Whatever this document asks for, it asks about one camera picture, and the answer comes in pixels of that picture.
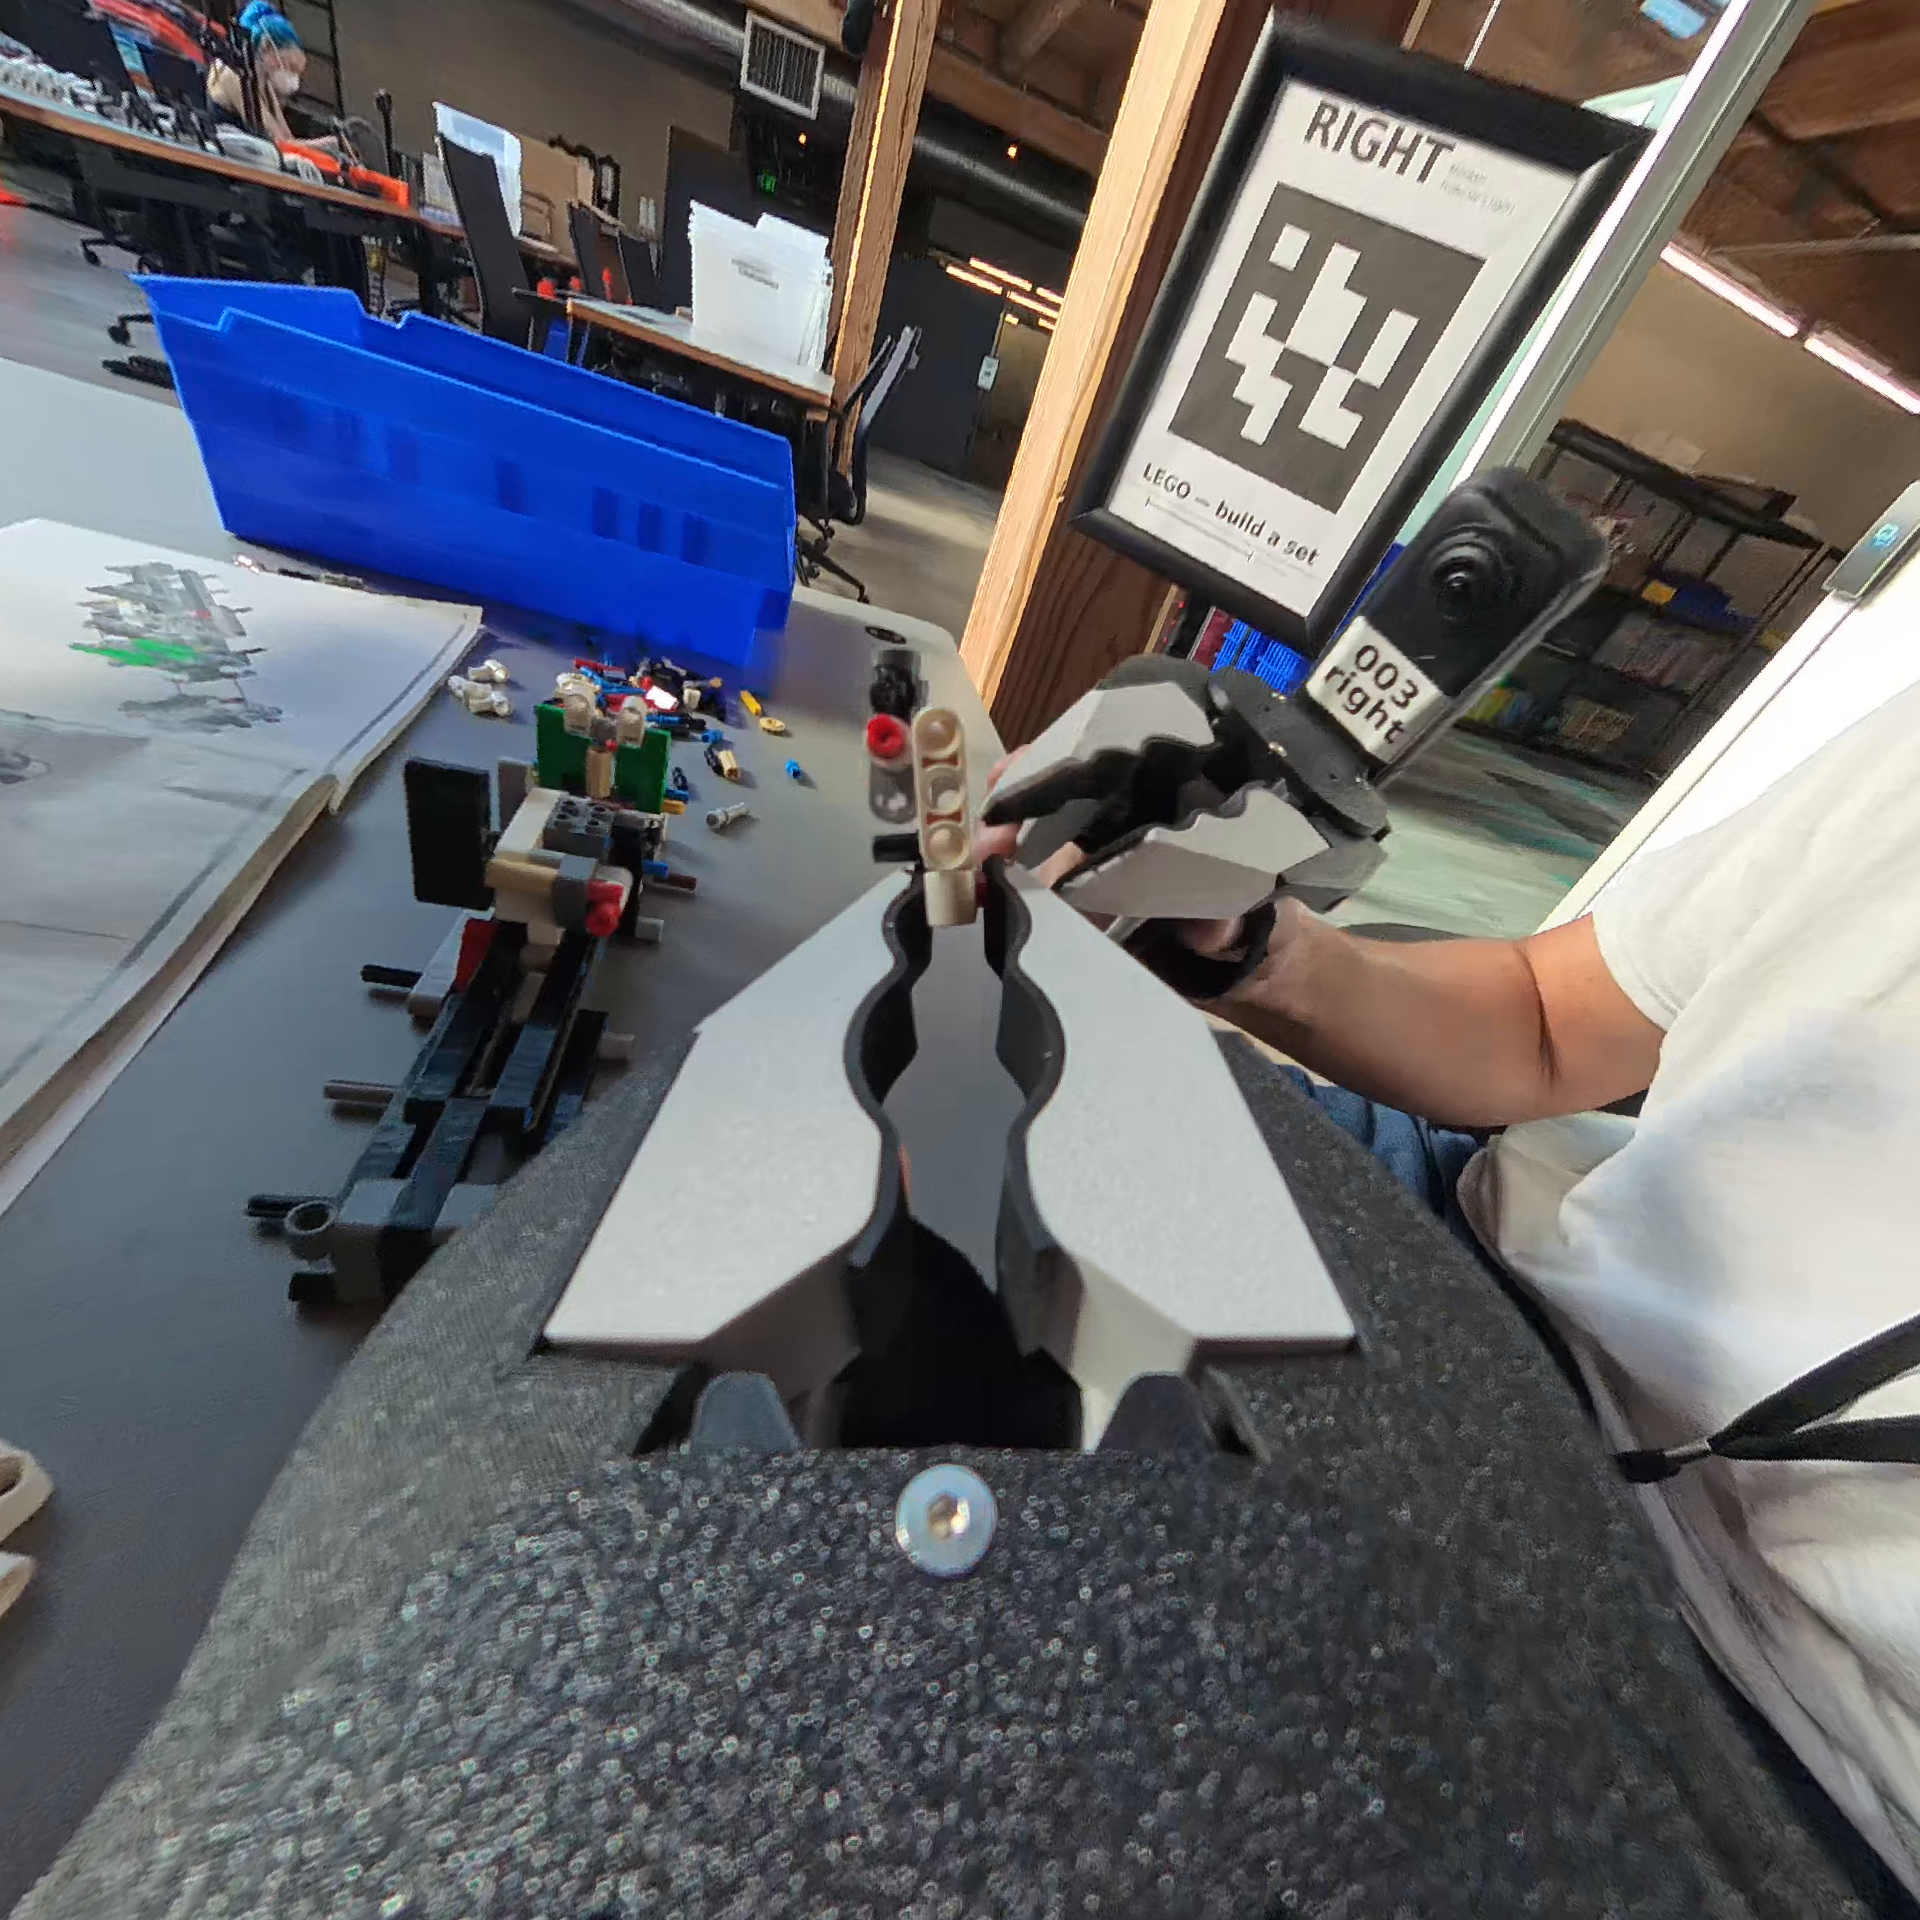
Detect person's right hand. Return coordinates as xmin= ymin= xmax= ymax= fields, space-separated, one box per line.
xmin=974 ymin=742 xmax=1338 ymax=1010

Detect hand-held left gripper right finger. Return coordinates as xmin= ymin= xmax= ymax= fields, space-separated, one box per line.
xmin=979 ymin=865 xmax=1362 ymax=1452

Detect small wooden table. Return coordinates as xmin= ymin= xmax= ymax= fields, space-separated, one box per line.
xmin=565 ymin=291 xmax=836 ymax=426

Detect person's white shirt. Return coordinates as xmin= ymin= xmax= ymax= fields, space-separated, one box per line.
xmin=1459 ymin=674 xmax=1920 ymax=1895

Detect black office chair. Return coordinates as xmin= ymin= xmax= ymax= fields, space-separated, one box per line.
xmin=797 ymin=323 xmax=923 ymax=605
xmin=431 ymin=132 xmax=570 ymax=355

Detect green toy brick assembly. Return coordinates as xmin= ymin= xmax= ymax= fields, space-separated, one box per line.
xmin=530 ymin=671 xmax=674 ymax=823

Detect large black toy brick model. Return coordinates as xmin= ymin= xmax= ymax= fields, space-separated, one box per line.
xmin=246 ymin=749 xmax=701 ymax=1308

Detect black strap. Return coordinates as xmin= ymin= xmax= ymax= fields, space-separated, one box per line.
xmin=1614 ymin=1319 xmax=1920 ymax=1488

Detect white cardboard boxes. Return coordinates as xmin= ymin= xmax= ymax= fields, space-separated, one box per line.
xmin=684 ymin=199 xmax=836 ymax=379

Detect person's blue jeans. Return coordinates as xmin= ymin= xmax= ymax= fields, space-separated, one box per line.
xmin=1301 ymin=1076 xmax=1489 ymax=1220

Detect thin wooden post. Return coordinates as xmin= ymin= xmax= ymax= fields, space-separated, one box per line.
xmin=827 ymin=0 xmax=941 ymax=439

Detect instruction booklet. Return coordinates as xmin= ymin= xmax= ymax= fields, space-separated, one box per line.
xmin=0 ymin=516 xmax=485 ymax=1190

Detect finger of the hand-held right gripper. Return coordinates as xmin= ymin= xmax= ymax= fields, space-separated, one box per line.
xmin=979 ymin=685 xmax=1225 ymax=869
xmin=1046 ymin=783 xmax=1334 ymax=926

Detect long wooden work table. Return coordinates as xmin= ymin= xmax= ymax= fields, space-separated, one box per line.
xmin=0 ymin=81 xmax=469 ymax=294

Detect tan object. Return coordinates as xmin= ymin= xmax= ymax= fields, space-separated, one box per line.
xmin=0 ymin=1436 xmax=56 ymax=1626

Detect heap of loose toy bricks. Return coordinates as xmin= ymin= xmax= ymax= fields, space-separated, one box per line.
xmin=446 ymin=649 xmax=815 ymax=836

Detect small tan toy brick assembly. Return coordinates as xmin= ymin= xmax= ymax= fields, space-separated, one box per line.
xmin=860 ymin=643 xmax=1002 ymax=930

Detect person's right forearm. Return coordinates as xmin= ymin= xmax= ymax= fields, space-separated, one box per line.
xmin=1308 ymin=896 xmax=1669 ymax=1134

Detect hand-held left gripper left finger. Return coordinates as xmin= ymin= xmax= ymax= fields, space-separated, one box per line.
xmin=542 ymin=876 xmax=921 ymax=1446

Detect blue plastic bin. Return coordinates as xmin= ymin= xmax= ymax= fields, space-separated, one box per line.
xmin=132 ymin=272 xmax=799 ymax=678

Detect black storage shelf rack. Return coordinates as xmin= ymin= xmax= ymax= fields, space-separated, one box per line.
xmin=1436 ymin=419 xmax=1829 ymax=776

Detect thick wooden post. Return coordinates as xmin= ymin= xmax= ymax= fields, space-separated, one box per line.
xmin=955 ymin=0 xmax=1280 ymax=752

